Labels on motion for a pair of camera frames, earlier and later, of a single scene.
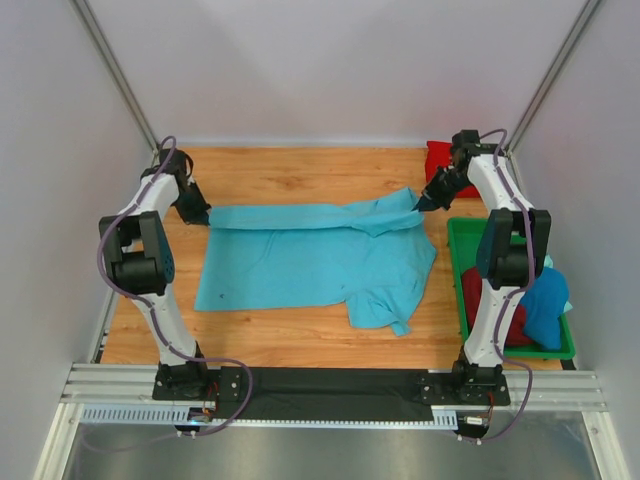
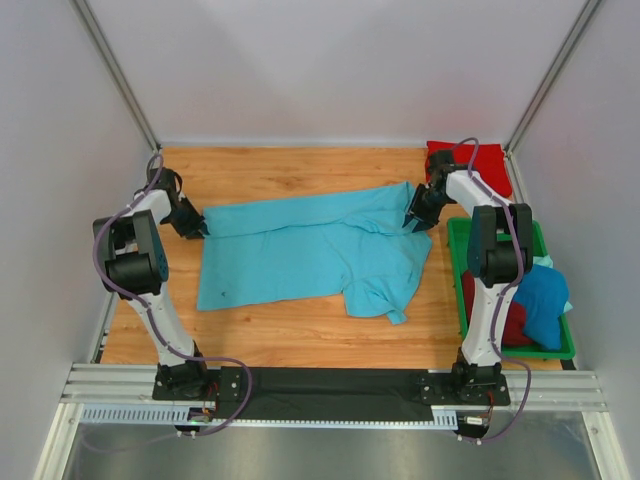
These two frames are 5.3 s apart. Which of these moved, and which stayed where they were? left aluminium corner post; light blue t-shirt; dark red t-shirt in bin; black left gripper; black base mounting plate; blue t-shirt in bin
Moved: light blue t-shirt; black left gripper
Stayed: dark red t-shirt in bin; blue t-shirt in bin; left aluminium corner post; black base mounting plate
